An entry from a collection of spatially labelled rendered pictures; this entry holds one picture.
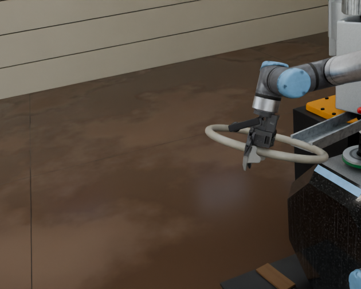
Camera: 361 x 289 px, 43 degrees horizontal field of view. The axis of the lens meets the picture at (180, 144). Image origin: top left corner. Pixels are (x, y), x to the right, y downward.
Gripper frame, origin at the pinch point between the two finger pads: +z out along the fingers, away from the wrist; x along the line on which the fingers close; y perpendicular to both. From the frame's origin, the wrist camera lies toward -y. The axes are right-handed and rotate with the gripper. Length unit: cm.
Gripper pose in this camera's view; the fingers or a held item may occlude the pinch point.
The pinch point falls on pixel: (246, 165)
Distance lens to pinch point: 161.9
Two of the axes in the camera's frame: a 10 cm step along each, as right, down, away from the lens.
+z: -1.9, 9.6, 1.9
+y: 8.9, 2.5, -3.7
